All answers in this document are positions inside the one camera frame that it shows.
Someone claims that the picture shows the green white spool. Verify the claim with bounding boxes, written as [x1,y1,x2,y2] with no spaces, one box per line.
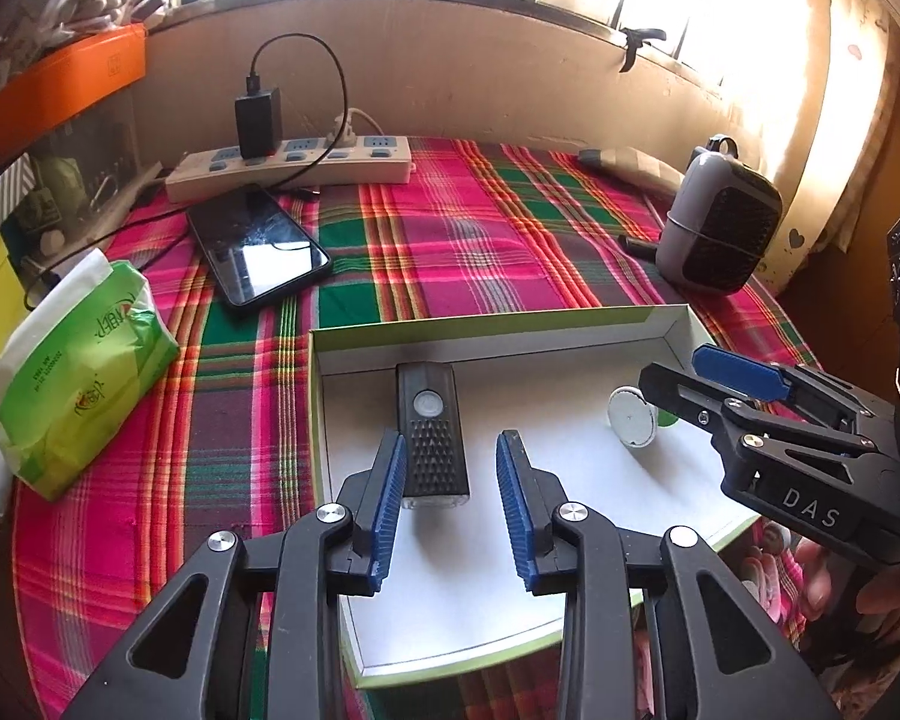
[606,385,678,450]

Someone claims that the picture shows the pink clip camera gadget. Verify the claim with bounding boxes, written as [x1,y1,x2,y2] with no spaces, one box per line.
[738,518,806,644]

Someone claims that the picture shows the black rectangular bike light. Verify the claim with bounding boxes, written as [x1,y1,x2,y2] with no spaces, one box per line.
[397,362,470,509]

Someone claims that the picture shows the person hand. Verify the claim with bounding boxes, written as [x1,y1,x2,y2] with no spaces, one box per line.
[787,530,900,653]

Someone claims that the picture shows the wooden cabinet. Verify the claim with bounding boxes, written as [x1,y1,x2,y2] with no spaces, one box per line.
[778,50,900,407]

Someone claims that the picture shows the grey portable heater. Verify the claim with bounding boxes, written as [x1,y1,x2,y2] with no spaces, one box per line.
[655,135,784,294]

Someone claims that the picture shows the plaid tablecloth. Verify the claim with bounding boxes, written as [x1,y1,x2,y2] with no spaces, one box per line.
[10,136,823,720]

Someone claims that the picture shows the green white cardboard box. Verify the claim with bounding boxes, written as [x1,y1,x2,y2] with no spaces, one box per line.
[308,304,752,689]

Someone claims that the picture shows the beige tool on table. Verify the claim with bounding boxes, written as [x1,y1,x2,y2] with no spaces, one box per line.
[577,146,685,193]

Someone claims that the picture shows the heart pattern curtain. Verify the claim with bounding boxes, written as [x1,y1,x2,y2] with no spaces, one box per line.
[756,0,900,296]

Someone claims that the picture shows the green tissue pack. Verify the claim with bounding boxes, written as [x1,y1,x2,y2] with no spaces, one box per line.
[0,249,178,502]

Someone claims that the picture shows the black window latch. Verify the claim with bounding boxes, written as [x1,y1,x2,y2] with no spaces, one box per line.
[619,28,668,73]

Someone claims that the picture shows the black smartphone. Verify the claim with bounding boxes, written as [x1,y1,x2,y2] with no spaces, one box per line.
[185,187,333,312]

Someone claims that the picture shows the white power strip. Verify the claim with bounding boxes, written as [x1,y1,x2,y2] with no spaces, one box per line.
[165,135,414,203]

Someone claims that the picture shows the white plug in strip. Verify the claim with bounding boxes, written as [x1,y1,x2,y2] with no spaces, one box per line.
[329,107,385,148]

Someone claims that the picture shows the black charger plug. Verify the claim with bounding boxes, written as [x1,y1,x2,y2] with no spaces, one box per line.
[235,89,283,161]

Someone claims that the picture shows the orange box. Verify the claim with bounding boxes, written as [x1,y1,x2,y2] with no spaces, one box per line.
[0,25,148,166]

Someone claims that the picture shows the black charger cable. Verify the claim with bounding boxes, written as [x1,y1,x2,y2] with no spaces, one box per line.
[22,31,349,313]

